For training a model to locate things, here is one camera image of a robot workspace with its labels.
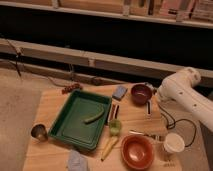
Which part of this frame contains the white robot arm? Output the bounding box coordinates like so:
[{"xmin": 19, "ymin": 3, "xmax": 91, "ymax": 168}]
[{"xmin": 156, "ymin": 67, "xmax": 213, "ymax": 132}]

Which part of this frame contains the purple bowl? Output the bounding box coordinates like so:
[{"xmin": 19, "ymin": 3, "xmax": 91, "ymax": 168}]
[{"xmin": 131, "ymin": 84, "xmax": 152, "ymax": 105}]

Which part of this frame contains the green apple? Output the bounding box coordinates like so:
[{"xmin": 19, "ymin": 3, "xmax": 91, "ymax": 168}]
[{"xmin": 109, "ymin": 119, "xmax": 122, "ymax": 136}]

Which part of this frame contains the red-orange bowl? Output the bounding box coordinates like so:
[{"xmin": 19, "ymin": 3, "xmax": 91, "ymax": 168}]
[{"xmin": 121, "ymin": 135, "xmax": 154, "ymax": 171}]

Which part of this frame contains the blue sponge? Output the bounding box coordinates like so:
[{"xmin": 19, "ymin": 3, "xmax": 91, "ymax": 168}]
[{"xmin": 112, "ymin": 86, "xmax": 127, "ymax": 100}]

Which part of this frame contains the black marker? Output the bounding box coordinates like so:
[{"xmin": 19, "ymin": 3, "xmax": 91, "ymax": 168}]
[{"xmin": 114, "ymin": 104, "xmax": 119, "ymax": 119}]

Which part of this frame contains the dark red marker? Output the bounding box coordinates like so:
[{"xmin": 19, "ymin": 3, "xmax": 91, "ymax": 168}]
[{"xmin": 109, "ymin": 104, "xmax": 116, "ymax": 120}]

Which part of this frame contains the red grapes bunch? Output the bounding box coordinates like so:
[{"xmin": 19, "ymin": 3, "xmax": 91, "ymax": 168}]
[{"xmin": 61, "ymin": 83, "xmax": 83, "ymax": 94}]

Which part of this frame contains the green cucumber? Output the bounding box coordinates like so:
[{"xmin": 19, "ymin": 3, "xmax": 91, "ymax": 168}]
[{"xmin": 83, "ymin": 106, "xmax": 104, "ymax": 124}]

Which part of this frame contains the green plastic tray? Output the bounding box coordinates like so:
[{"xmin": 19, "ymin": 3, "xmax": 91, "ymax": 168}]
[{"xmin": 48, "ymin": 90, "xmax": 112, "ymax": 151}]

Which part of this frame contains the metal cup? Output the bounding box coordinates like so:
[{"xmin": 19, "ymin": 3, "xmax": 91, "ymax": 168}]
[{"xmin": 31, "ymin": 124, "xmax": 48, "ymax": 141}]

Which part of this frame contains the grey crumpled cloth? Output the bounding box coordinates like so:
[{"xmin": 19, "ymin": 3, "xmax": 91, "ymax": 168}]
[{"xmin": 67, "ymin": 150, "xmax": 89, "ymax": 171}]

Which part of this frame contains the white cup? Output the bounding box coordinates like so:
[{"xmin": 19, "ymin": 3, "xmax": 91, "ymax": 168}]
[{"xmin": 163, "ymin": 133, "xmax": 185, "ymax": 154}]

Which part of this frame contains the black cable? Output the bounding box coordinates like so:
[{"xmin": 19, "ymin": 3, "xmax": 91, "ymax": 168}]
[{"xmin": 158, "ymin": 104, "xmax": 198, "ymax": 148}]

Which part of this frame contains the wooden shelf rail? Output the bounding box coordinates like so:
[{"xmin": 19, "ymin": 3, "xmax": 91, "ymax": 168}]
[{"xmin": 0, "ymin": 38, "xmax": 213, "ymax": 88}]

